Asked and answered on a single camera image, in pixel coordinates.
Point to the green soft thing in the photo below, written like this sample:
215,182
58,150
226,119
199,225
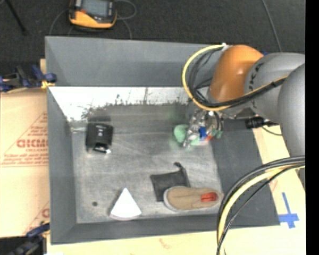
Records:
179,133

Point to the black fabric pouch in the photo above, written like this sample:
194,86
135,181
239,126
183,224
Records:
168,180

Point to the grey metal bin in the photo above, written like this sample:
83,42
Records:
138,153

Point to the tan slipper with red tag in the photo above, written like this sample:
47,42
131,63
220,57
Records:
188,198

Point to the black box-shaped device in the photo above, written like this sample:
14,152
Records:
99,135

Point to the brown cardboard board red print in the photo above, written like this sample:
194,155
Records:
21,174

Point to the black cylinder on white bracket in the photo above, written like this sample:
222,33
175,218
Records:
255,122

